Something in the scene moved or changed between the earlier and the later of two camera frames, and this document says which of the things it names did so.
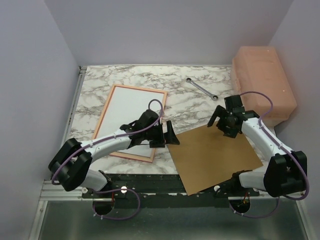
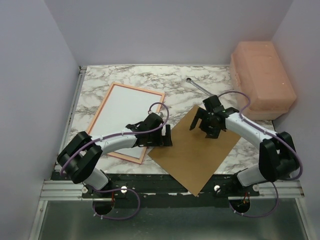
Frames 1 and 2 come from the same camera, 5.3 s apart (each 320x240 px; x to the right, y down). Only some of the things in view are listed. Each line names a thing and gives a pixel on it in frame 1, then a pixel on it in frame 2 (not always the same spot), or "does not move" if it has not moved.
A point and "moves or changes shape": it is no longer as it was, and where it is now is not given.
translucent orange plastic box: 259,75 does not move
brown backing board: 205,157 moves or changes shape
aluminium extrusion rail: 53,192 does not move
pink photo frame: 137,157 moves or changes shape
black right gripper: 229,132 to 211,133
